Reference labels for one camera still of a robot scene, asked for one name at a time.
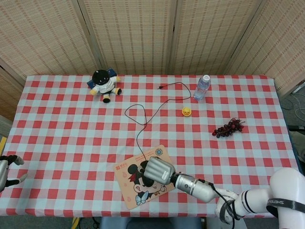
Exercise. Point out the red white checkered tablecloth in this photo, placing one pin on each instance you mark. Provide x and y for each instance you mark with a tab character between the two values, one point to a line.
59	143

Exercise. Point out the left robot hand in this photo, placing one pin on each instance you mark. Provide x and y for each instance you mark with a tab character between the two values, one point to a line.
3	169

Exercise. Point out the cartoon girl mouse pad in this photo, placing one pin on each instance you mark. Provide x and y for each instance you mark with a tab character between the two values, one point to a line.
126	190

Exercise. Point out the clear plastic water bottle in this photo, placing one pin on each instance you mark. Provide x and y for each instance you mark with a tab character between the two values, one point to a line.
201	89

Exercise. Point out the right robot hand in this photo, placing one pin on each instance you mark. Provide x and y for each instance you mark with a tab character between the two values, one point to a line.
158	169

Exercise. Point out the woven bamboo folding screen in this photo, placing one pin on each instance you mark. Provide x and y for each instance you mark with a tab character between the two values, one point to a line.
133	35

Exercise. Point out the dark red grape bunch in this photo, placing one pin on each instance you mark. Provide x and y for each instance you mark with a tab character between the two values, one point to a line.
228	128

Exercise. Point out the yellow chick toy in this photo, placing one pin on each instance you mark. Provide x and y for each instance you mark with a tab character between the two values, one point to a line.
187	112

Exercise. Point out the black computer mouse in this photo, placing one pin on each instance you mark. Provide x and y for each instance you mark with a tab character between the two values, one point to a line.
144	167

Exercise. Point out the black plush doll white coat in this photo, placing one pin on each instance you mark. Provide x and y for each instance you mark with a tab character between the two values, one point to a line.
101	77

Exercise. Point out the black flat bar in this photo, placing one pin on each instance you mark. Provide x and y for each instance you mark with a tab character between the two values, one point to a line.
297	127

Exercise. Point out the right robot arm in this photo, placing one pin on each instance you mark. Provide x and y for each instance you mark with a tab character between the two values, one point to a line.
197	187

